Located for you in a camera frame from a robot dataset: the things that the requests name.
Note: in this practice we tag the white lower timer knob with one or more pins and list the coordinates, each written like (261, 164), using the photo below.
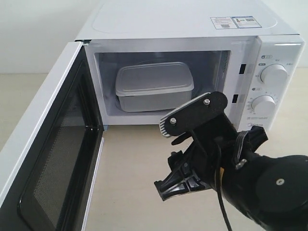
(263, 104)

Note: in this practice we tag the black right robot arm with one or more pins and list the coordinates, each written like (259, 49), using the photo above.
(272, 192)

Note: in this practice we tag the white blue label sticker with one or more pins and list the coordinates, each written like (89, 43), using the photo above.
(235, 22)

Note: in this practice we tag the white microwave door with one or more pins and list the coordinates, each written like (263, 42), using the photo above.
(48, 165)

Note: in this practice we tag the white Midea microwave body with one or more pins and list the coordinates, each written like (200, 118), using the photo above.
(121, 33)

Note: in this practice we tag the white upper power knob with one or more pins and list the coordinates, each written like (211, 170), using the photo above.
(274, 74)

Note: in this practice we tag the white lidded plastic container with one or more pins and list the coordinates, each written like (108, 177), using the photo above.
(153, 87)

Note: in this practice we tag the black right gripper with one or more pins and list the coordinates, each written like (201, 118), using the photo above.
(219, 158)

